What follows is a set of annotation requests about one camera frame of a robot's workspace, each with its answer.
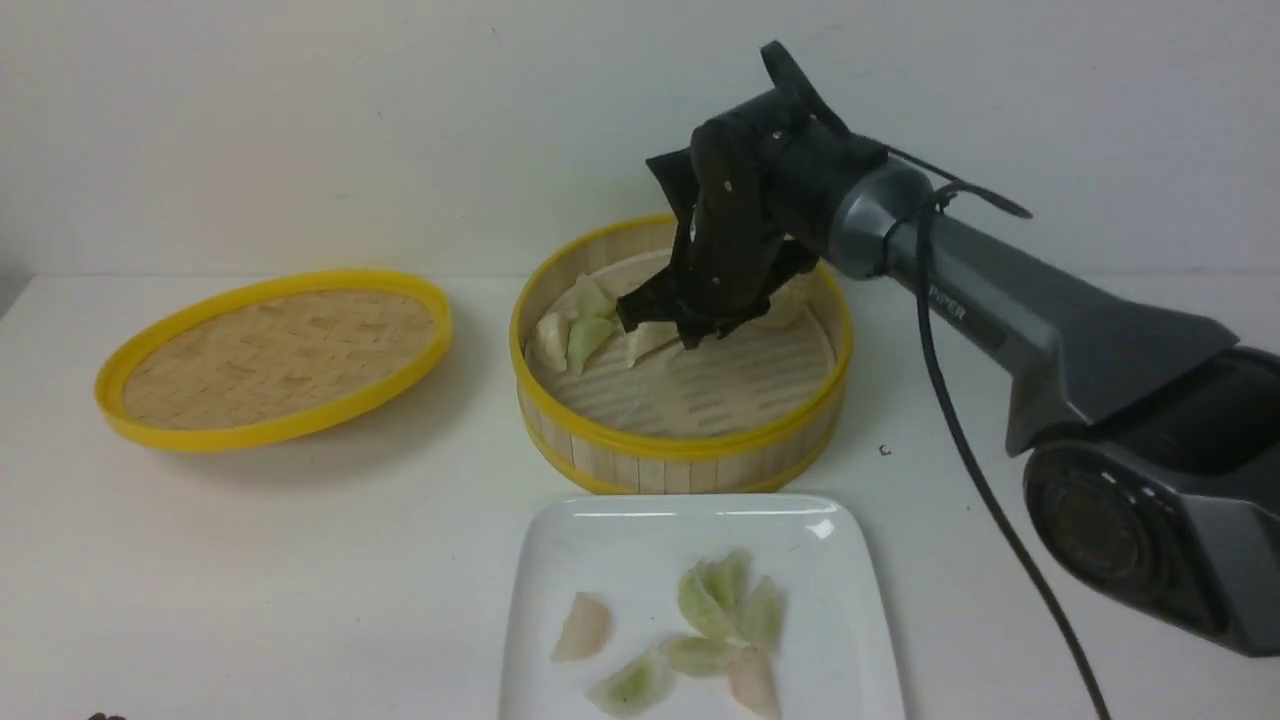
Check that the yellow rimmed bamboo steamer basket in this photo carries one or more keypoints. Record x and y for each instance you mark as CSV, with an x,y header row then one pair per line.
x,y
744,414

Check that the pink dumpling plate bottom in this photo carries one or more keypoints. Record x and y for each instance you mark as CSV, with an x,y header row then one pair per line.
x,y
751,682

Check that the green dumpling plate upper left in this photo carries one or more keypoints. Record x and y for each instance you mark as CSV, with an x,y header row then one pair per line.
x,y
698,606

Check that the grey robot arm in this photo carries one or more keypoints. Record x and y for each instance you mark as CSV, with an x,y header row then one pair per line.
x,y
1151,434

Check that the green dumpling plate top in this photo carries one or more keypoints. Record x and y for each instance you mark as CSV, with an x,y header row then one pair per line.
x,y
725,579

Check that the green dumpling in steamer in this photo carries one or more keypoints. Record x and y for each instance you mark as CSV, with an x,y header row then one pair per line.
x,y
593,322

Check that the green dumpling plate bottom left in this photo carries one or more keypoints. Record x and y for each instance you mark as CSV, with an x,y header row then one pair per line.
x,y
635,688

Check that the yellow rimmed bamboo steamer lid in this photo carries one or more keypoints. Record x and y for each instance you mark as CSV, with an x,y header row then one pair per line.
x,y
274,360

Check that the white dumpling in steamer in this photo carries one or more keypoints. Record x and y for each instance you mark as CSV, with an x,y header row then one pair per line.
x,y
549,342

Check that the pale pink dumpling on plate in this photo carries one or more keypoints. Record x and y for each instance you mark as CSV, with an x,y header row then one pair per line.
x,y
585,630

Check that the green dumpling plate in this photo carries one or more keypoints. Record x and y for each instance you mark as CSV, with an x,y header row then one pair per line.
x,y
698,606
762,615
697,656
635,688
725,579

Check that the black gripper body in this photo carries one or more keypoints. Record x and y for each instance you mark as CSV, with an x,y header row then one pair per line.
x,y
753,206

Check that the white dumpling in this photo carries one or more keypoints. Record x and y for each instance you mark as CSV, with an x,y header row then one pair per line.
x,y
647,338
549,342

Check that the white square plate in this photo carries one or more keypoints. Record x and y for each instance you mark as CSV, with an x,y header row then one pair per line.
x,y
835,659

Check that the green dumpling plate right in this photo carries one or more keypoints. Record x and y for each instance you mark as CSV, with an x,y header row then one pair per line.
x,y
762,615

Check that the green dumpling plate centre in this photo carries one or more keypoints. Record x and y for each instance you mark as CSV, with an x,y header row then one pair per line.
x,y
697,656

